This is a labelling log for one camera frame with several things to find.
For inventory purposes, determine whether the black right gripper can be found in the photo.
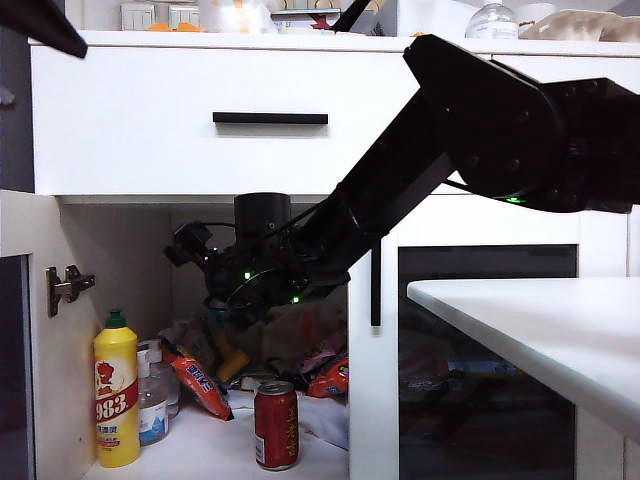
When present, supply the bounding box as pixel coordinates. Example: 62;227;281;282
203;238;352;347

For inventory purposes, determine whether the red herbal tea can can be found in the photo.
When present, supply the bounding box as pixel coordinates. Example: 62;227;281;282
253;379;300;472

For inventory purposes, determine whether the white glass cabinet door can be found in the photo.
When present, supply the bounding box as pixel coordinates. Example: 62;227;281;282
0;188;59;480
348;193;629;480

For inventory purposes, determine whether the silver metal door hinge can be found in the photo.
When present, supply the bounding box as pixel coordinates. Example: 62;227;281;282
45;264;97;319

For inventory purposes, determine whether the white cabinet body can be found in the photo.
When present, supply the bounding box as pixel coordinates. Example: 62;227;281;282
28;29;640;480

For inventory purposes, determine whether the clear bag with snacks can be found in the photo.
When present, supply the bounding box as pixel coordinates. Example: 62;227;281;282
264;299;350;371

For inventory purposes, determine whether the orange snack packet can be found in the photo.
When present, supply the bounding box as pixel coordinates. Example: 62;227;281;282
160;339;235;423

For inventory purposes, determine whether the pink snack packet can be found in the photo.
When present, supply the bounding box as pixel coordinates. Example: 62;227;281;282
297;342;350;375

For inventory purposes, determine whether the red snack packet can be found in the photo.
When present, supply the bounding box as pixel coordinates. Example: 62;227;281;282
307;353;350;400

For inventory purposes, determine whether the clear pump sanitizer bottle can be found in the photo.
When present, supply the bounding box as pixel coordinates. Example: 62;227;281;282
136;339;172;447

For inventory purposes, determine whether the yellow detergent bottle green cap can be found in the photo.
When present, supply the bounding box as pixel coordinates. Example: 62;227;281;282
93;308;143;470

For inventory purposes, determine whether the wide white drawer front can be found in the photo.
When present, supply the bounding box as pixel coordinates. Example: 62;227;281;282
30;45;426;197

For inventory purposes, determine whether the white enamel tray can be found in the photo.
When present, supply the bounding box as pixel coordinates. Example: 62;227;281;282
272;10;346;35

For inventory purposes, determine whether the translucent plastic bag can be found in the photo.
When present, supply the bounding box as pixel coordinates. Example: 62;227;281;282
198;0;277;35

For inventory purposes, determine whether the black kitchen utensil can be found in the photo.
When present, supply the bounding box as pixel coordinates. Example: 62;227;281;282
332;0;374;33

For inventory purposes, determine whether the white box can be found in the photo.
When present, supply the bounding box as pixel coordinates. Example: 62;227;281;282
397;0;479;38

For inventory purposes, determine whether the clear plastic water bottle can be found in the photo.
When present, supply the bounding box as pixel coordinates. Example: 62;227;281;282
464;2;519;40

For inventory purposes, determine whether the yellow scraper teal handle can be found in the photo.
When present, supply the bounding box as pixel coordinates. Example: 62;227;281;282
208;309;251;384

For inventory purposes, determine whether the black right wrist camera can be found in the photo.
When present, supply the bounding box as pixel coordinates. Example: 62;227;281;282
163;222;215;268

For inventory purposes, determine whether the black door bar handle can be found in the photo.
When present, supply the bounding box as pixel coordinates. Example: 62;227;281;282
370;238;383;328

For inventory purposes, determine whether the black drawer bar handle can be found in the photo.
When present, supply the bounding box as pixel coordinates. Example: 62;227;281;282
212;111;330;126

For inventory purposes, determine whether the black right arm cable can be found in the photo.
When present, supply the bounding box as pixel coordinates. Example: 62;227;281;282
442;171;477;195

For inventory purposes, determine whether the white wall switch panel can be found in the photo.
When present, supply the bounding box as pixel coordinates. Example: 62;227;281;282
119;3;155;31
167;4;200;29

